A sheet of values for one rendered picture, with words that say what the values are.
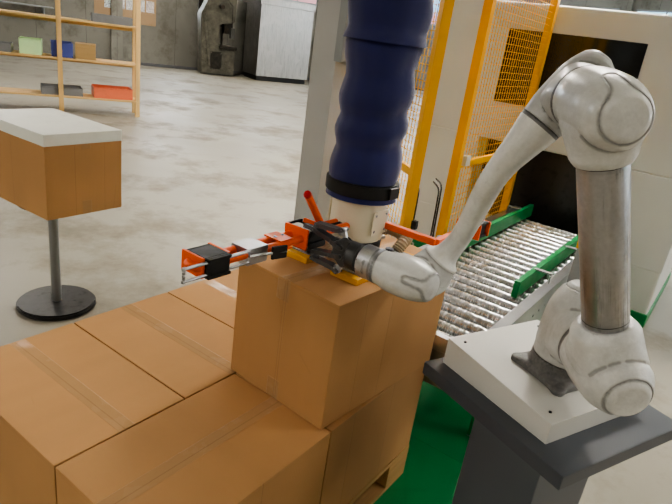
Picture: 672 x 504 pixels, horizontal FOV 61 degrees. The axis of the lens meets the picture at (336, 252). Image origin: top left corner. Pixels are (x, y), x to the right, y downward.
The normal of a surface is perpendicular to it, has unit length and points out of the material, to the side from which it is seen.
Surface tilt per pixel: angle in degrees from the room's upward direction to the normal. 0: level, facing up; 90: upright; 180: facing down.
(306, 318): 90
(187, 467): 0
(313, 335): 90
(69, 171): 90
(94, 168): 90
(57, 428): 0
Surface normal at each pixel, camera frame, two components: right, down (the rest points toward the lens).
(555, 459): 0.13, -0.92
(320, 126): -0.59, 0.22
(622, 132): 0.00, 0.25
